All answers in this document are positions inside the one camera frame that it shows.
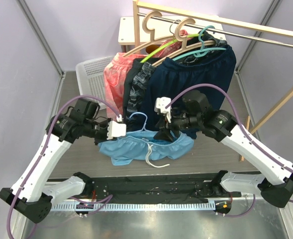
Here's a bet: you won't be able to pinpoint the metal hanging rod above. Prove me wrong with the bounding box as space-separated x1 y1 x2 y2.
151 16 293 49

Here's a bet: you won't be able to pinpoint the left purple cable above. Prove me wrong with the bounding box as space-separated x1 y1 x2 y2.
6 95 121 239

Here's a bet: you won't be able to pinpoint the light blue shorts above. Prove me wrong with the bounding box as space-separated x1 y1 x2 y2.
98 131 194 168

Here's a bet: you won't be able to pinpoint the lime green hanger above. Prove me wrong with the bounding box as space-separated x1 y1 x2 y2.
139 33 199 63

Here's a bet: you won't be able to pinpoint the wooden clothes rack frame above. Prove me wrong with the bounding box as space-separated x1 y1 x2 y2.
133 0 293 160

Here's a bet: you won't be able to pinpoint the pink patterned shorts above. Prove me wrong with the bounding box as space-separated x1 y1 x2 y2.
103 29 190 118

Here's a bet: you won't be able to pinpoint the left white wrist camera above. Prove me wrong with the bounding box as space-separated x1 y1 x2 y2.
106 115 126 140

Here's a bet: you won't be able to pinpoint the white plastic basket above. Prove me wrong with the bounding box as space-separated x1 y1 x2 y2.
76 56 113 101

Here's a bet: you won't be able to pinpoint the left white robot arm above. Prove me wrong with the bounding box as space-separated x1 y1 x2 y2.
0 98 109 224

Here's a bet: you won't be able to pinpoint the wooden hanger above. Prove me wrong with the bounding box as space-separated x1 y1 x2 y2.
121 11 173 57
152 18 215 67

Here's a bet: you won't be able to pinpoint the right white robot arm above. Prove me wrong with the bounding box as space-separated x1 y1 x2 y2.
154 90 293 208

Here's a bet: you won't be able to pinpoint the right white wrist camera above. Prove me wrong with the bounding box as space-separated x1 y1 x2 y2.
154 97 171 123

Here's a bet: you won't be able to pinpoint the black grey patterned shorts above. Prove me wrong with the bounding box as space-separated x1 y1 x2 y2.
122 34 228 125

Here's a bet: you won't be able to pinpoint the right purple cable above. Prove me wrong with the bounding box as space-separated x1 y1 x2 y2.
165 83 293 217

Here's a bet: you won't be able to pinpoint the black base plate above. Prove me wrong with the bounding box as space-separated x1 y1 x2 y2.
76 173 241 205

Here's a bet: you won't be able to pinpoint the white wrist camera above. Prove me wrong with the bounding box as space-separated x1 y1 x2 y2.
106 115 126 140
154 97 171 123

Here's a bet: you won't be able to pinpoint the teal plastic hanger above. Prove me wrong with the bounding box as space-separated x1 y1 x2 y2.
173 25 227 61

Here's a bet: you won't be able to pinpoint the left wooden hanger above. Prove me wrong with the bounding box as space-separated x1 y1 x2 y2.
121 11 173 57

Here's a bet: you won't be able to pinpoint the right wooden hanger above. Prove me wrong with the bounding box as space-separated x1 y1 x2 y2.
152 18 215 67

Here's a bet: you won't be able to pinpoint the navy blue shorts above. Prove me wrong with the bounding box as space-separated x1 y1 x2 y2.
139 45 236 131

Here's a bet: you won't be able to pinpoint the light blue wire hanger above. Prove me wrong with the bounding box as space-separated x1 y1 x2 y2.
126 112 157 131

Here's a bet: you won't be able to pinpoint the purple cable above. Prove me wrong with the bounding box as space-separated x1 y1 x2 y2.
6 95 121 239
165 83 293 217

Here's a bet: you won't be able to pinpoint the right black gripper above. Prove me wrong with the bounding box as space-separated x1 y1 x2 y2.
154 107 201 142

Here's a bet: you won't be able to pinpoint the white slotted cable duct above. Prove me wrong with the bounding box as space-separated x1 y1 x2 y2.
51 201 215 212

